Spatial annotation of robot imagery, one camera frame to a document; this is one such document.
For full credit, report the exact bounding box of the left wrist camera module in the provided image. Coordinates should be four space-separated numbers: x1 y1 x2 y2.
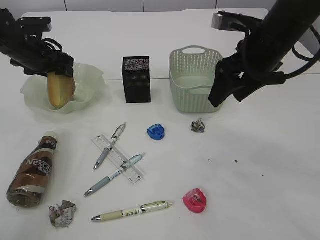
16 16 52 34

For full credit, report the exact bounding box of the large pinkish paper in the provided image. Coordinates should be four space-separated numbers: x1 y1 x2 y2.
49 200 77 228

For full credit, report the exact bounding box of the small grey paper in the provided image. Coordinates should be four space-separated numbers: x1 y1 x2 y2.
190 118 206 133

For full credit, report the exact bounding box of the blue pencil sharpener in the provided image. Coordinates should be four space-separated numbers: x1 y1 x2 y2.
147 123 165 141

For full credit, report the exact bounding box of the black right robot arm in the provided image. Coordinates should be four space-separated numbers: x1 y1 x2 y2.
208 0 320 107

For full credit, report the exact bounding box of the translucent wavy glass plate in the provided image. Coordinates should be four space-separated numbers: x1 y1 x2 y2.
20 63 106 114

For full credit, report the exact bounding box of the clear plastic ruler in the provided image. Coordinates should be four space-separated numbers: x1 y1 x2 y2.
91 134 145 185

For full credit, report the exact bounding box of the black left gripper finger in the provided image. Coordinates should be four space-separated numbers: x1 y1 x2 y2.
56 67 74 78

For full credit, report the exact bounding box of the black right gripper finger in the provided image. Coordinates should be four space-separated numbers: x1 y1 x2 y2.
233 79 262 102
208 71 238 107

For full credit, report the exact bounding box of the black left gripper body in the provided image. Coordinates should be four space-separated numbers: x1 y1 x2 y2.
37 52 75 77

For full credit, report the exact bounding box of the blue patterned pen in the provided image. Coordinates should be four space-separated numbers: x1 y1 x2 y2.
83 153 146 197

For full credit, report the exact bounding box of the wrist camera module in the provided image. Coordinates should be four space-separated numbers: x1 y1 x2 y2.
211 11 251 32
16 16 52 34

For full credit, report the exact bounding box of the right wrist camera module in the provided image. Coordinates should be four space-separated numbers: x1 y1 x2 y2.
211 11 251 32

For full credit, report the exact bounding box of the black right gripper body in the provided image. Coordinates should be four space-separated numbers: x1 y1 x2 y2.
216 54 285 87

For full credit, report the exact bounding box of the sugared bread roll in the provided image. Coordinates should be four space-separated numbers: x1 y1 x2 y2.
47 72 76 109

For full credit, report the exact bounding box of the green woven plastic basket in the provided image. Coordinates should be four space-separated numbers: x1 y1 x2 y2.
169 45 223 114

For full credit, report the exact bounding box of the brown Nescafe coffee bottle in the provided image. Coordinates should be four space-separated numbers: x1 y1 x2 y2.
6 131 58 208

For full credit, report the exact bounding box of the grey grip pen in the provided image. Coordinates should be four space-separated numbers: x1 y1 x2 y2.
93 123 126 170

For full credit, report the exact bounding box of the pink pencil sharpener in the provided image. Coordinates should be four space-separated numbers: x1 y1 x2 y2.
182 188 207 214

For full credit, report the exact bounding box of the cream barrel pen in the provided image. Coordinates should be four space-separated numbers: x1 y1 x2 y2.
91 200 174 222

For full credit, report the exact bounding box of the black mesh pen holder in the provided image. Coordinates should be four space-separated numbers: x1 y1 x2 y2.
122 56 152 104

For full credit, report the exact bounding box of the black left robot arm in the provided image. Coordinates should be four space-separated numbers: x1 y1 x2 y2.
0 9 75 78

